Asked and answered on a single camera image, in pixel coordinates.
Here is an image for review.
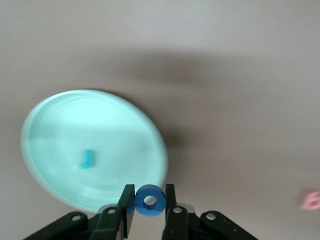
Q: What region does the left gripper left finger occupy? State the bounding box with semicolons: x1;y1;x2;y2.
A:
23;184;136;240

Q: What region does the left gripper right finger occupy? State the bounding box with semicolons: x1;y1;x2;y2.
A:
161;184;258;240

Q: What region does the blue letter o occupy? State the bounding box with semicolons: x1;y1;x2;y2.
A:
134;184;166;218

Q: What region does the pink letter q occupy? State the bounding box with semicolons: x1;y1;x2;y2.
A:
299;190;320;211

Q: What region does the pale green round plate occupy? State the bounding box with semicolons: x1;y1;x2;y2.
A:
21;89;169;214

